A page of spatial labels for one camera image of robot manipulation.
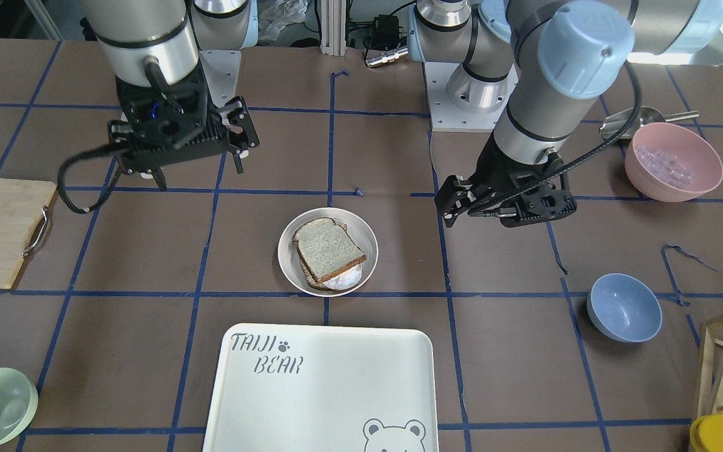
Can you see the aluminium frame post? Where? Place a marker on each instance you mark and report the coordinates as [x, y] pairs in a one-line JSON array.
[[332, 27]]

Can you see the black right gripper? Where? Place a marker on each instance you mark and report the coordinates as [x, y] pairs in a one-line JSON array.
[[127, 96]]

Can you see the fried egg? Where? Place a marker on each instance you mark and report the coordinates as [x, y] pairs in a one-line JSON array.
[[346, 280]]

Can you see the metal ice scoop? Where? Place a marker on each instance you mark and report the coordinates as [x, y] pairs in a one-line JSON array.
[[647, 116]]

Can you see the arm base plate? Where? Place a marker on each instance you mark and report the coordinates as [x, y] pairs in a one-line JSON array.
[[460, 103], [221, 68]]

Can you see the yellow cup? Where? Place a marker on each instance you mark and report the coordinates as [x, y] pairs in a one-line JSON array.
[[706, 433]]

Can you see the blue bowl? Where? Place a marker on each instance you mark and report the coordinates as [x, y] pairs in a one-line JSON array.
[[624, 309]]

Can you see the white bear serving tray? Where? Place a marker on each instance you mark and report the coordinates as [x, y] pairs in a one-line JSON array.
[[323, 388]]

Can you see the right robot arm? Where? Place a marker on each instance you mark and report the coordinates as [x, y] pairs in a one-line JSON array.
[[176, 66]]

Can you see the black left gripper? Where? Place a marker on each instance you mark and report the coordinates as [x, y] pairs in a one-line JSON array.
[[498, 168]]

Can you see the pink bowl with ice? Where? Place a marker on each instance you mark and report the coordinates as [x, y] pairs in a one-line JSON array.
[[669, 163]]

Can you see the round cream plate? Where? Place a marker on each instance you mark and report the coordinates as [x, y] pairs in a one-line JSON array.
[[321, 244]]

